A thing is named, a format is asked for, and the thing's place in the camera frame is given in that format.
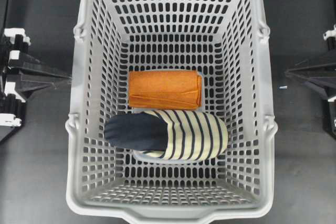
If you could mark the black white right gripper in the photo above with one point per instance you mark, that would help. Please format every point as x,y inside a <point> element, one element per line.
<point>322,83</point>

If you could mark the striped cream navy slipper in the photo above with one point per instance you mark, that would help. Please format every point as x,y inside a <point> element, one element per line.
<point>170,135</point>

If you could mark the grey plastic shopping basket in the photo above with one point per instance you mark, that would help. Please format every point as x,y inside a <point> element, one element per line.
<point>226,41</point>

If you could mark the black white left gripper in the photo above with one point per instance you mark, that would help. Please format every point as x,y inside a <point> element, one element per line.
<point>14,85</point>

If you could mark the orange folded cloth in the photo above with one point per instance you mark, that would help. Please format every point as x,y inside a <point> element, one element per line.
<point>169,89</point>

